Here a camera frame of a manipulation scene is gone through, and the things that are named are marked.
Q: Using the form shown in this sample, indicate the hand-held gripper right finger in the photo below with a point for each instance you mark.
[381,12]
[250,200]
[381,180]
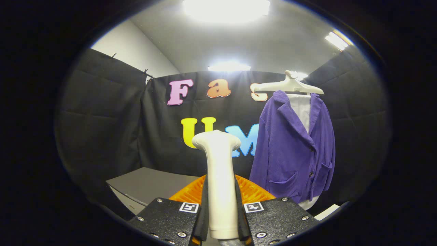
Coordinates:
[240,218]

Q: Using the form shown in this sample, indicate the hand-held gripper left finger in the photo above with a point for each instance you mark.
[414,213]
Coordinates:
[204,218]

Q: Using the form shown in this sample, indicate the white garment steamer head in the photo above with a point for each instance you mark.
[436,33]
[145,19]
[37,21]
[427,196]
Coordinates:
[222,188]

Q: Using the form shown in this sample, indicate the white shirt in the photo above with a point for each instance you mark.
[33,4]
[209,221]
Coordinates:
[302,109]

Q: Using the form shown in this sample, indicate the white plastic clothes hanger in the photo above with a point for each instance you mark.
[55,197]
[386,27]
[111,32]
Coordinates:
[290,87]

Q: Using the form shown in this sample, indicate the grey cabinet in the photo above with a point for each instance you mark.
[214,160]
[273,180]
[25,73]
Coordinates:
[150,182]

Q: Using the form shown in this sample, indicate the white paper sheet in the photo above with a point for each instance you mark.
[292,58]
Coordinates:
[326,212]

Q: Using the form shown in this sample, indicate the black backdrop cloth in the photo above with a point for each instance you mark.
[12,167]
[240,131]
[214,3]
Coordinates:
[102,119]

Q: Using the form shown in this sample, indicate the ceiling light panel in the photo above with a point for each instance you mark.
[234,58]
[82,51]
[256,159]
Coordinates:
[299,75]
[228,66]
[336,40]
[225,8]

